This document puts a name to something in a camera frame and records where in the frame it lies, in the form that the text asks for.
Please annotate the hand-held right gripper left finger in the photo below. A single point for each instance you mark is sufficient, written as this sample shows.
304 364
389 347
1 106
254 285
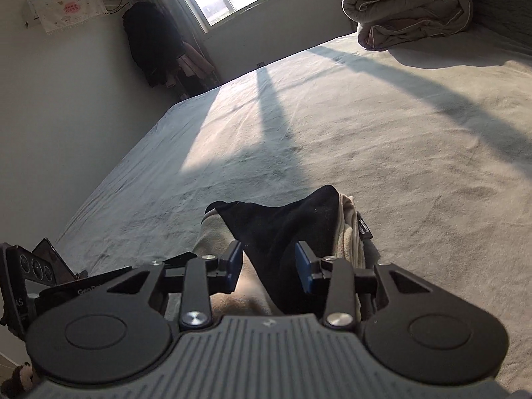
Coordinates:
233 266

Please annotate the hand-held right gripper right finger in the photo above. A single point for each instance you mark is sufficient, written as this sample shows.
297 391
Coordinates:
304 268

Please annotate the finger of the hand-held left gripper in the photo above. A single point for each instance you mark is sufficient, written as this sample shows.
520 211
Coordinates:
178 258

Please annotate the beige sweatshirt with black sleeves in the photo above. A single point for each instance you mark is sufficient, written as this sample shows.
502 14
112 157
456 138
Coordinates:
274 232

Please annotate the dark hanging clothes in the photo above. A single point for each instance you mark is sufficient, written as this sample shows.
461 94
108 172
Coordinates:
153 41

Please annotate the grey bed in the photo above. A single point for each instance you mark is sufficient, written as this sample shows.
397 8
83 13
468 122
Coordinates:
374 133

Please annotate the air conditioner with white cover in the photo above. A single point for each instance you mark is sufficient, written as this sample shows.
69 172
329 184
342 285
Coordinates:
66 6

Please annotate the folded beige quilt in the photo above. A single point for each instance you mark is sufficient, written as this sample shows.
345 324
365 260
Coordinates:
407 8

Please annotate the grey quilted headboard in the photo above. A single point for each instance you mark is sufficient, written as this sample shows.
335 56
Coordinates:
507 0

